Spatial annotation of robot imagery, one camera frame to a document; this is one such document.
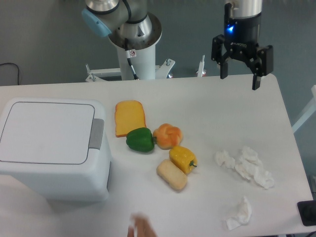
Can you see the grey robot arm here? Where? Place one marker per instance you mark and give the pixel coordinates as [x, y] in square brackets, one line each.
[134, 31]

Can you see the lower crumpled white tissue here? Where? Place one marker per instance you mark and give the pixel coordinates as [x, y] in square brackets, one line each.
[239, 215]

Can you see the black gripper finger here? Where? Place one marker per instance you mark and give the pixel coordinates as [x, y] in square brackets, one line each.
[262, 64]
[218, 57]

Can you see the black device at edge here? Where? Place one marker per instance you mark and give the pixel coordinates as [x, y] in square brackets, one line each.
[307, 211]

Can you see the small crumpled white tissue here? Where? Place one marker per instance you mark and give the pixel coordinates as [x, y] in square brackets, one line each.
[223, 158]

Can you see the blurred human hand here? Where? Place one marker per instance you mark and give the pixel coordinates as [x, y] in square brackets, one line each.
[141, 227]

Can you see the beige toy bread loaf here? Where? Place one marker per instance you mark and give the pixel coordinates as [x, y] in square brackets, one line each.
[171, 174]

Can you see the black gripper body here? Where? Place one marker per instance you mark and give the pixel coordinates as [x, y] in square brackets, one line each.
[241, 36]

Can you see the large crumpled white tissue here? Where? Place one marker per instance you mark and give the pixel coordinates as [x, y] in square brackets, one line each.
[250, 167]

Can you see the white trash can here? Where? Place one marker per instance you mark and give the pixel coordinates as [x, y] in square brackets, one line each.
[56, 147]

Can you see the orange toy knotted bun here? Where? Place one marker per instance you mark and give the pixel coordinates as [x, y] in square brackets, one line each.
[167, 136]

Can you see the white frame at right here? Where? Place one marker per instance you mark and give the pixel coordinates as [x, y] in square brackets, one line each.
[306, 112]

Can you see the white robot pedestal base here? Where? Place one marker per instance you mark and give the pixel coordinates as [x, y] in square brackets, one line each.
[134, 65]

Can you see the yellow toy bell pepper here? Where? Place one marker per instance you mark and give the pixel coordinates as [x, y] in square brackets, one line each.
[183, 158]

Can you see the toy toast slice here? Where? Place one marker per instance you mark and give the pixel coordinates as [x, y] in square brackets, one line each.
[129, 115]

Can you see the green toy bell pepper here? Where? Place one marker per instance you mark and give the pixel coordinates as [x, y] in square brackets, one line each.
[140, 140]

